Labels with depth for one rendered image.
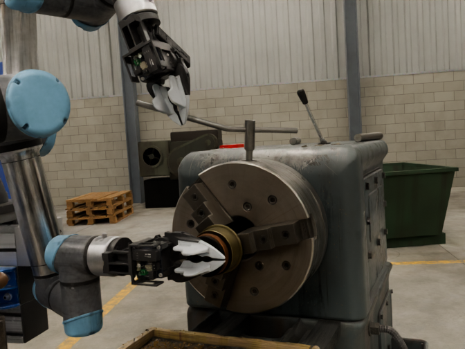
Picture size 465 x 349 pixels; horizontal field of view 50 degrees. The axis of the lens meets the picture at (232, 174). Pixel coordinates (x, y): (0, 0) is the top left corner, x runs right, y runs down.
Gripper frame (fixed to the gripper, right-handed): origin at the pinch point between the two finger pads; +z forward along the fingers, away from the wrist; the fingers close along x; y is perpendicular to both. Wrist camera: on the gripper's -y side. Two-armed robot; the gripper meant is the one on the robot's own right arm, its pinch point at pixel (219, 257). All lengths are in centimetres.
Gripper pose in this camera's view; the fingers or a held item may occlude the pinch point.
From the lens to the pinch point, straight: 88.0
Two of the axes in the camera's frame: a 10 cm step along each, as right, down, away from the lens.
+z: 9.1, -0.3, -4.2
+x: -0.6, -10.0, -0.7
